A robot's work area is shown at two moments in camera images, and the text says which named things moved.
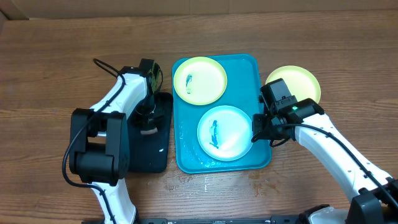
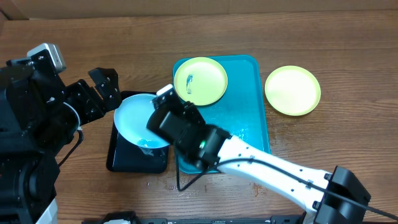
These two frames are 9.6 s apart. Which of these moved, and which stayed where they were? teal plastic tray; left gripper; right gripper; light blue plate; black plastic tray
Moved: left gripper; light blue plate; right gripper
Stayed: black plastic tray; teal plastic tray
